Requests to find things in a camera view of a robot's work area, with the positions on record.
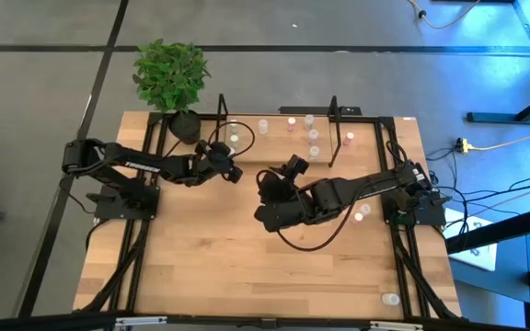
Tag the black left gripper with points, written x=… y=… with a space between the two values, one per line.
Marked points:
x=216 y=158

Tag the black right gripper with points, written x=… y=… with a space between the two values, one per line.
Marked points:
x=276 y=188

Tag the green tinted pill bottle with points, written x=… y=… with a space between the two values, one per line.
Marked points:
x=233 y=124
x=233 y=139

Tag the wide white opaque bottle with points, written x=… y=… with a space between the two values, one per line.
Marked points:
x=263 y=126

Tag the pink pill bottle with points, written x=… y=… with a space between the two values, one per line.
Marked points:
x=291 y=124
x=357 y=217
x=348 y=138

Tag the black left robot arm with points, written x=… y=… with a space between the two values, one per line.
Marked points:
x=145 y=166

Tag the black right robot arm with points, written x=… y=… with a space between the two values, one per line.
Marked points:
x=371 y=188

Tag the wooden shelf board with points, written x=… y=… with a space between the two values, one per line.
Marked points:
x=274 y=147

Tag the black metal shelf leg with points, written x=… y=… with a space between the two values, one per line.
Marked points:
x=222 y=110

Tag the black plant pot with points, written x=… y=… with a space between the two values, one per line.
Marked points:
x=184 y=128

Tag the black rectangular bar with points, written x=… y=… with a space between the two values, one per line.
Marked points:
x=292 y=110

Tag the green leafy plant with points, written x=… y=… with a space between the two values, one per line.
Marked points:
x=170 y=73

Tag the yellow power plug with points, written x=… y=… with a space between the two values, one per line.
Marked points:
x=464 y=146

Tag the white printed sheet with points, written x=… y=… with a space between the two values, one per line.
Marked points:
x=476 y=250

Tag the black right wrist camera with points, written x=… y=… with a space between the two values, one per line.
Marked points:
x=272 y=218

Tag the black table-level camera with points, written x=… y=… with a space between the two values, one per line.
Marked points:
x=268 y=323

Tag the silver metal bracket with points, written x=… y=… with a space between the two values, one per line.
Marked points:
x=141 y=321
x=396 y=326

